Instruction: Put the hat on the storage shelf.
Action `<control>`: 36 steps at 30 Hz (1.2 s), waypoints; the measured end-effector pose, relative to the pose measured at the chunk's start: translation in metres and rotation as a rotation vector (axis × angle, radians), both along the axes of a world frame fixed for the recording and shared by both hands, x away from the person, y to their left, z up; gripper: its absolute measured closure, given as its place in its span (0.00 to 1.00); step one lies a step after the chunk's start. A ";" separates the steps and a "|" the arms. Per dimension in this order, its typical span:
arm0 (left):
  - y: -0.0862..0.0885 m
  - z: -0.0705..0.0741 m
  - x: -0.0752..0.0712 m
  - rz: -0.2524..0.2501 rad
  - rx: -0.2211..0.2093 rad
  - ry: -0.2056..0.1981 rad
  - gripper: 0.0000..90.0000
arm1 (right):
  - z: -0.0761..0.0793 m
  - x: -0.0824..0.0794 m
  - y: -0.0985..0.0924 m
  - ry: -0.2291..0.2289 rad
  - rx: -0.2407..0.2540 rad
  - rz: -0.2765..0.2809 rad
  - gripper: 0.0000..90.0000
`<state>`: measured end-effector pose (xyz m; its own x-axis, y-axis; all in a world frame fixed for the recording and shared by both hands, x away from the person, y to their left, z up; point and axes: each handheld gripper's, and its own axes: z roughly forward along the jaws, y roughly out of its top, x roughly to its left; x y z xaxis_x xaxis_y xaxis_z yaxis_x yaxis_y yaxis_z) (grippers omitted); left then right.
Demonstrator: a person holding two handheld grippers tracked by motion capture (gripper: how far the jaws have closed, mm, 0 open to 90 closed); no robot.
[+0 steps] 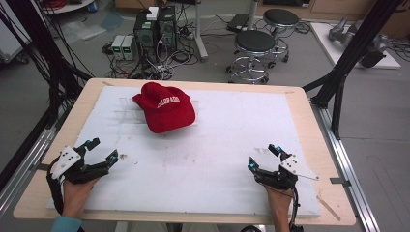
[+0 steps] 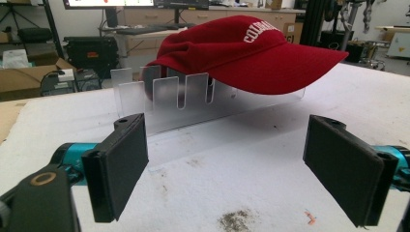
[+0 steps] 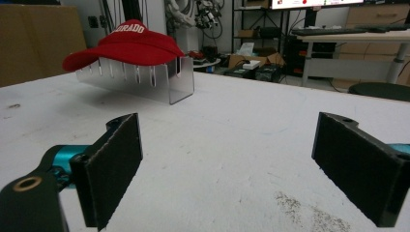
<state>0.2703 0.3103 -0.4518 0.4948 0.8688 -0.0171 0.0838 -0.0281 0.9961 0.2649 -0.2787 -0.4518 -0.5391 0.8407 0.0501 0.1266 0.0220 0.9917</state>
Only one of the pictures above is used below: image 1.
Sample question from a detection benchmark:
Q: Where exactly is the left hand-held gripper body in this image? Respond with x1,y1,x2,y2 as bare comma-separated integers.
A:
46,144,110,186

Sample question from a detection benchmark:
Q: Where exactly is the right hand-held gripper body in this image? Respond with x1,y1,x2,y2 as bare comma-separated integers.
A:
254,154,320,191

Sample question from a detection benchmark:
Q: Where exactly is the red baseball cap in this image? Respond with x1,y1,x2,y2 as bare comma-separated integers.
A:
132,81,196,134

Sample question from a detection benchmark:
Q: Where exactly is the person's right hand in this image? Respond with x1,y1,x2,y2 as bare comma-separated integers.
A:
263,184,295,217

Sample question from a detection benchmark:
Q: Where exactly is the person's left hand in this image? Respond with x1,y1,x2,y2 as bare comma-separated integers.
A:
61,176,102,218

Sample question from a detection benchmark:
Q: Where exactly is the white foam mat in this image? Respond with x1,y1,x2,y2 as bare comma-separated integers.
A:
46,85,322,218

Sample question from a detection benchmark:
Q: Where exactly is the thin wooden stick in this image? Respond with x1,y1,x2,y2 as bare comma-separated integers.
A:
316,194,342,222

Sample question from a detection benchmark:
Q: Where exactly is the grey power supply unit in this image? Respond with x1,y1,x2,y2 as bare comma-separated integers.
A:
110,34,126,61
121,35,137,61

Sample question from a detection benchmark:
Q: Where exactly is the black round stool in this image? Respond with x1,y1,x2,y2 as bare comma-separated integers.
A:
225,29,278,85
262,8,301,70

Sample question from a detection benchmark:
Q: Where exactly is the clear plastic sheet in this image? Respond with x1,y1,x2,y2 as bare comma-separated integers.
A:
59,11,125,44

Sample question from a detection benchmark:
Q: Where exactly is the white board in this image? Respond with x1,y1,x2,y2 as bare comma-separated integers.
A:
309,21,402,70

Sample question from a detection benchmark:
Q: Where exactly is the black computer tower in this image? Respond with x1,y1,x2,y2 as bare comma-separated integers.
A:
157,5,179,54
132,9,160,64

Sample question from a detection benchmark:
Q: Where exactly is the black flat device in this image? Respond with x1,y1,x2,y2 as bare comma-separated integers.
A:
226,13,250,34

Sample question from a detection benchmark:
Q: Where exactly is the white round table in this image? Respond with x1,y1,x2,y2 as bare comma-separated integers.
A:
40,0,97,15

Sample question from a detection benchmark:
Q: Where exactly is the grey metal stand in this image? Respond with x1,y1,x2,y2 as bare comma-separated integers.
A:
191,0,210,63

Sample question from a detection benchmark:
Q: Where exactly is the grey robot part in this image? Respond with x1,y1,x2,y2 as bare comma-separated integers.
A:
328,16,390,69

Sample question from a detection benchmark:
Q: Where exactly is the white box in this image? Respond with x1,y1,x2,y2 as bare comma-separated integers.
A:
146,6,160,22

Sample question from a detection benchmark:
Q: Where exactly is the grey metal bracket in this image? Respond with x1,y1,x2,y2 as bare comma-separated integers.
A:
30,162,50,172
329,176,352,189

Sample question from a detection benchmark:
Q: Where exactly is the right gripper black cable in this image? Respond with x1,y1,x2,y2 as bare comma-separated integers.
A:
240,186,305,232

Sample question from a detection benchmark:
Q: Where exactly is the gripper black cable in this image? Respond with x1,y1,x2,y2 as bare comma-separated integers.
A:
240,186,305,232
45,165,67,216

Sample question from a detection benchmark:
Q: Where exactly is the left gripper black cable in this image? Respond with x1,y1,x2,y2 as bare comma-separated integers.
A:
45,165,67,216

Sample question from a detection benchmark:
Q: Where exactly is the aluminium rail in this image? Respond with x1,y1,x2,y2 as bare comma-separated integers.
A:
309,100,382,232
0,124,61,218

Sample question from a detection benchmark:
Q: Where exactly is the black metal frame with cables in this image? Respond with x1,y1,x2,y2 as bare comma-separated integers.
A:
0,0,95,130

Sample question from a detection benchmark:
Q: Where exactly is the tangle of floor cables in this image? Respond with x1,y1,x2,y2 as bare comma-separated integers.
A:
102,18,201,81

